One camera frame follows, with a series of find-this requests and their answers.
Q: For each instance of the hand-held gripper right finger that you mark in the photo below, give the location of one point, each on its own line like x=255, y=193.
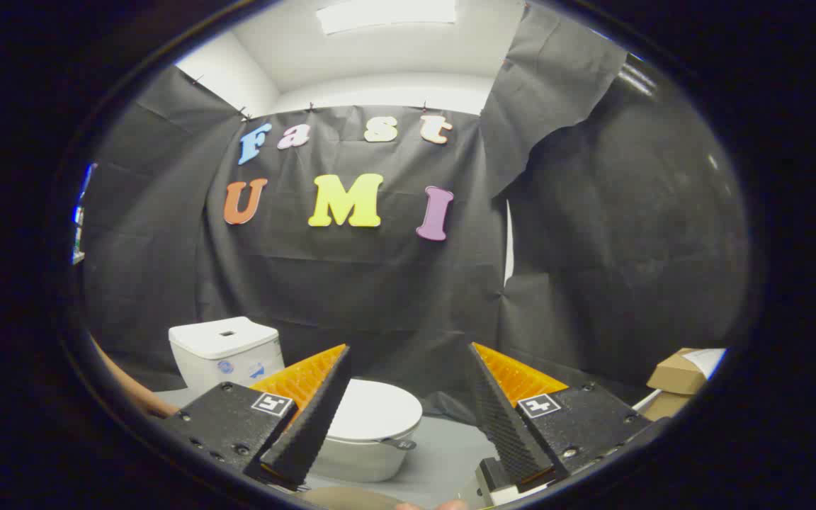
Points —
x=507, y=432

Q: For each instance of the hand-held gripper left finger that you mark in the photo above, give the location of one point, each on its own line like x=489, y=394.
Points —
x=309, y=432

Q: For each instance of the white toilet lid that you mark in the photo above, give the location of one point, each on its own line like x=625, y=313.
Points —
x=380, y=411

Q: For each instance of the black backdrop cloth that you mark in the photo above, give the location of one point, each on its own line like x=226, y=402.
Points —
x=380, y=297

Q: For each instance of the brown cardboard box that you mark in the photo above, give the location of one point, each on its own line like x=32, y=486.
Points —
x=666, y=405
x=673, y=374

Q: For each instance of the white paper sheet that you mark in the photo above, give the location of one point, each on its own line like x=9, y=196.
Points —
x=707, y=360

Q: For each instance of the ceiling light panel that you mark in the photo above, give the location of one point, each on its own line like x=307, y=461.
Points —
x=387, y=14

